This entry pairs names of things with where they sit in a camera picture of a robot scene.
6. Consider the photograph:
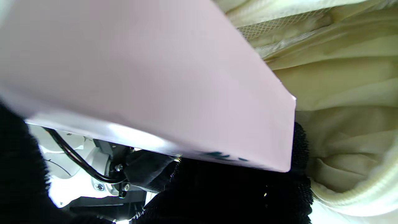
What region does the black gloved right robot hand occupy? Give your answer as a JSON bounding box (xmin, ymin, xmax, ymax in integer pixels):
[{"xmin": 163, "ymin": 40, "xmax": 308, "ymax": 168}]
[{"xmin": 124, "ymin": 149, "xmax": 178, "ymax": 193}]

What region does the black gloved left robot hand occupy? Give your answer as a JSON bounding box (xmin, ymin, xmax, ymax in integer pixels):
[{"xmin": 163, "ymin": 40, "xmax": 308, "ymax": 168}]
[{"xmin": 0, "ymin": 103, "xmax": 313, "ymax": 224}]

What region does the pink floral jewelry box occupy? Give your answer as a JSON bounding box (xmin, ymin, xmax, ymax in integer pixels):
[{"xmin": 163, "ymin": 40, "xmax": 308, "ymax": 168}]
[{"xmin": 0, "ymin": 0, "xmax": 296, "ymax": 173}]

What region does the cream white zipper bag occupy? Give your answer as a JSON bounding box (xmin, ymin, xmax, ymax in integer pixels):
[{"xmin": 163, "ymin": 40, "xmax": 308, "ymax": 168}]
[{"xmin": 215, "ymin": 0, "xmax": 398, "ymax": 224}]

